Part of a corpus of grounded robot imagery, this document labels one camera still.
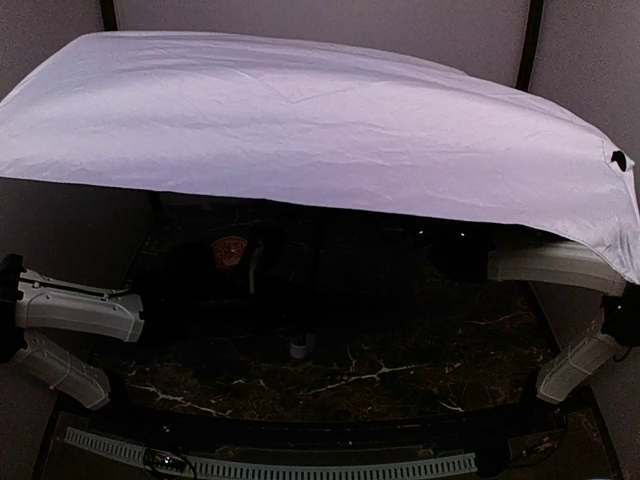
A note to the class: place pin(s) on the lavender folding umbrella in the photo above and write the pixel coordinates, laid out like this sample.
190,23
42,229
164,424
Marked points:
317,124

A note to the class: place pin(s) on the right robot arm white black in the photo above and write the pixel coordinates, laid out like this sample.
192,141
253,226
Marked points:
593,312

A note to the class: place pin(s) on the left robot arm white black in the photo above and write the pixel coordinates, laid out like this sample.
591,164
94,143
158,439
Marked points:
32,303

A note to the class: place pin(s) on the red patterned plate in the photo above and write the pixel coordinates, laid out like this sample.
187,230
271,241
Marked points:
228,251

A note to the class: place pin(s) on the grey slotted cable duct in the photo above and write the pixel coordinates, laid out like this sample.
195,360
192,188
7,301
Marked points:
272,464

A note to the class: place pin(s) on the black front table rail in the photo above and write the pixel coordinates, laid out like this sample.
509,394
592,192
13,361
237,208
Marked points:
200,433

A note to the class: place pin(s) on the right black corner post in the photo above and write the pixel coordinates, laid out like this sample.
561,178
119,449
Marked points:
530,44

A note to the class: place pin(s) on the black corner post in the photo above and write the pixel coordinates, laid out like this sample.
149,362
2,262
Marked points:
530,44
109,15

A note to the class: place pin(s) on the left black corner post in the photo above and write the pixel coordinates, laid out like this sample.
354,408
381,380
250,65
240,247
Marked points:
109,15

